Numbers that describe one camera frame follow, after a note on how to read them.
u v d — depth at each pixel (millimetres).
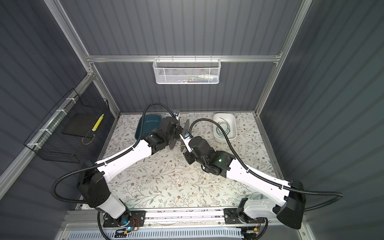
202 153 526
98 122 782
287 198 394
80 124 760
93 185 424
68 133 709
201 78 922
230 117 1153
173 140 651
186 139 606
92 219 756
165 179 867
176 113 692
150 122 1118
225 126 1123
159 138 606
